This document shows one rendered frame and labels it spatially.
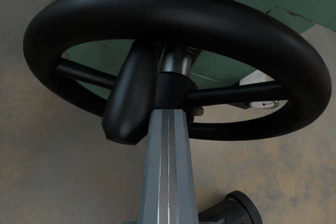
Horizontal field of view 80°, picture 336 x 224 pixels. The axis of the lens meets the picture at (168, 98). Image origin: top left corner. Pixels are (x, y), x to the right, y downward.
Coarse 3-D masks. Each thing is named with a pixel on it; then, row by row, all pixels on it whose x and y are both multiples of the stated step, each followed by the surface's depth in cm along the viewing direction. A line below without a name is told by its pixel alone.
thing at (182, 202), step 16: (176, 112) 10; (176, 128) 9; (176, 144) 8; (176, 160) 8; (176, 176) 7; (192, 176) 7; (176, 192) 6; (192, 192) 7; (176, 208) 6; (192, 208) 6
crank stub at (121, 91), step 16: (144, 48) 11; (128, 64) 11; (144, 64) 11; (128, 80) 10; (144, 80) 10; (112, 96) 10; (128, 96) 10; (144, 96) 10; (112, 112) 10; (128, 112) 9; (144, 112) 10; (112, 128) 9; (128, 128) 9; (144, 128) 10; (128, 144) 10
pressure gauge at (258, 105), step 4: (276, 100) 44; (252, 104) 48; (256, 104) 48; (260, 104) 47; (268, 104) 47; (272, 104) 46; (276, 104) 46; (260, 108) 49; (264, 108) 49; (268, 108) 48
